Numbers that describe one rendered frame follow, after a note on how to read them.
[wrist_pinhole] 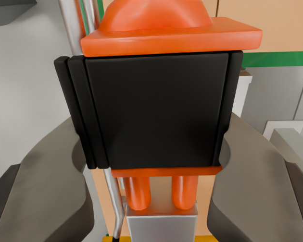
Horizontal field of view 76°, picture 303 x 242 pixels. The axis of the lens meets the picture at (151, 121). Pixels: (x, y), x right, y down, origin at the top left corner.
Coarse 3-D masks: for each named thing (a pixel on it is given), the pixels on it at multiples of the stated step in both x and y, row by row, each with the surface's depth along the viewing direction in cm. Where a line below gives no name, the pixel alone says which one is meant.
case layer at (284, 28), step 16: (112, 0) 67; (208, 0) 66; (224, 0) 66; (240, 0) 66; (256, 0) 66; (272, 0) 66; (288, 0) 66; (224, 16) 69; (240, 16) 69; (256, 16) 69; (272, 16) 69; (288, 16) 69; (272, 32) 71; (288, 32) 71; (272, 48) 75; (288, 48) 74
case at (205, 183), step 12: (96, 168) 54; (96, 180) 57; (204, 180) 56; (108, 192) 60; (120, 192) 60; (204, 192) 59; (108, 204) 63; (204, 204) 62; (108, 216) 67; (204, 216) 66; (108, 228) 71; (204, 228) 70
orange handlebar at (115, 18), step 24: (120, 0) 9; (144, 0) 8; (168, 0) 8; (192, 0) 9; (120, 24) 9; (144, 24) 9; (168, 24) 9; (192, 24) 9; (144, 192) 16; (192, 192) 16
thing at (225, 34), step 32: (96, 32) 9; (128, 32) 8; (160, 32) 8; (192, 32) 8; (224, 32) 8; (256, 32) 8; (96, 64) 8; (128, 64) 8; (160, 64) 8; (192, 64) 8; (224, 64) 8; (96, 96) 9; (128, 96) 9; (160, 96) 9; (192, 96) 9; (224, 96) 9; (128, 128) 10; (160, 128) 10; (192, 128) 10; (224, 128) 10; (128, 160) 11; (160, 160) 11; (192, 160) 11
